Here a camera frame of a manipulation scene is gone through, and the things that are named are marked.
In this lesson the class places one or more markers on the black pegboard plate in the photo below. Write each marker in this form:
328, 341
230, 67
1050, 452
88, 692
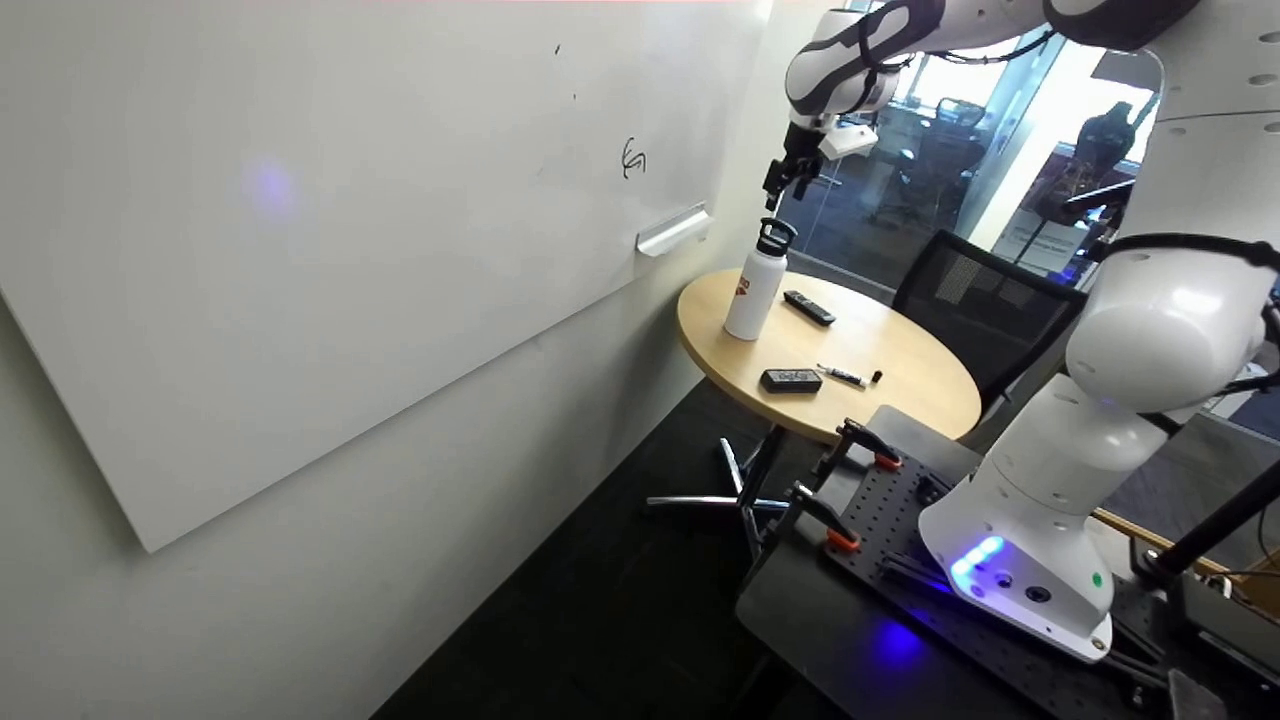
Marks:
884, 514

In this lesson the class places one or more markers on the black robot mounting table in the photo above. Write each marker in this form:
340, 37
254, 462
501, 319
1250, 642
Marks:
826, 625

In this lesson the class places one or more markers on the metal table base legs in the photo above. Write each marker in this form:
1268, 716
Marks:
734, 503

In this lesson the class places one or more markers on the black mesh office chair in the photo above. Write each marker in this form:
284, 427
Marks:
982, 304

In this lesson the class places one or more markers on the black remote control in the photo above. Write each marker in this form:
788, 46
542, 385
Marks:
808, 309
788, 383

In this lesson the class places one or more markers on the silver whiteboard tray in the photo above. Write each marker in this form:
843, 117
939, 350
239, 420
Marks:
675, 230

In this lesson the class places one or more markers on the white flask with red logo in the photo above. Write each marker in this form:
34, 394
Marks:
753, 295

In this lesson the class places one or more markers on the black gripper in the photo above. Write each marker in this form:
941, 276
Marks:
801, 146

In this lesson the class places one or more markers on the white whiteboard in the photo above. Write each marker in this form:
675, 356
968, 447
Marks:
332, 227

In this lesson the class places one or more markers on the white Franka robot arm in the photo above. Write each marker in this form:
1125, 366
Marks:
1055, 523

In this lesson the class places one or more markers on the orange black clamp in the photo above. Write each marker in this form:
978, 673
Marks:
826, 517
867, 447

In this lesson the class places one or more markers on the black camera stand pole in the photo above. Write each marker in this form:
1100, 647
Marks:
1205, 532

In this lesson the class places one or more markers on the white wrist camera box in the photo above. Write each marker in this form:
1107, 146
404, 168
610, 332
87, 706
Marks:
852, 143

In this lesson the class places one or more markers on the white dry erase marker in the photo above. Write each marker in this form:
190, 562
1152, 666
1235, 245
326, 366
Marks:
843, 374

